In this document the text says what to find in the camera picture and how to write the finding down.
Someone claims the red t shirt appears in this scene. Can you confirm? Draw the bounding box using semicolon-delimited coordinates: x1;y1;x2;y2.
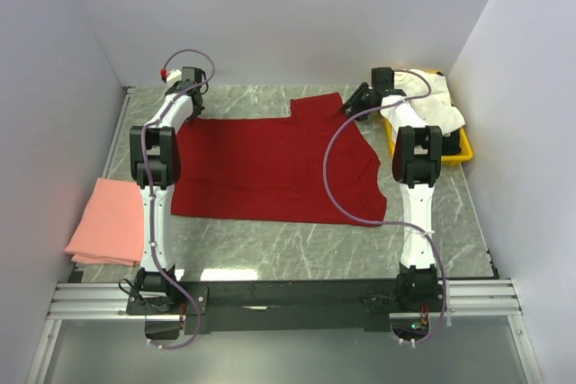
172;93;387;225

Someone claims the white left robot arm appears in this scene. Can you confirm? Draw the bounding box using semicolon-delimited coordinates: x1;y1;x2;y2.
129;67;206;314

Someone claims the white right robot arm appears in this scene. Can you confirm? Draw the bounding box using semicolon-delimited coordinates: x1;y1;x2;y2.
341;67;443;311

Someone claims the white t shirt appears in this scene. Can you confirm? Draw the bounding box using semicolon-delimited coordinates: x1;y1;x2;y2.
380;69;465;139

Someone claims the black garment in bin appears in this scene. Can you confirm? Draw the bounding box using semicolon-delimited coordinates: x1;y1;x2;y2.
442;129;462;156

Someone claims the yellow plastic bin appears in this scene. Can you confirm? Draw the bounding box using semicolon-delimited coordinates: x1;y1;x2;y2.
384;70;473;165

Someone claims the folded pink t shirt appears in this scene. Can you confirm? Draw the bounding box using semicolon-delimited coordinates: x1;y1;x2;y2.
64;178;144;266

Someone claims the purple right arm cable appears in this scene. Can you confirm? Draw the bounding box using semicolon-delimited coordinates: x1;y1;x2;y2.
323;69;449;345

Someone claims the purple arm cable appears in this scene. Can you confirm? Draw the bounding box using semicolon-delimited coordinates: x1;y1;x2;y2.
323;69;449;345
139;49;217;352

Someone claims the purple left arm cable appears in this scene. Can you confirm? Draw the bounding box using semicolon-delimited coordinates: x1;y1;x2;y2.
139;49;217;352

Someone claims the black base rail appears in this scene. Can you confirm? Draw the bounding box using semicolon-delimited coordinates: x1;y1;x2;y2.
126;279;445;335

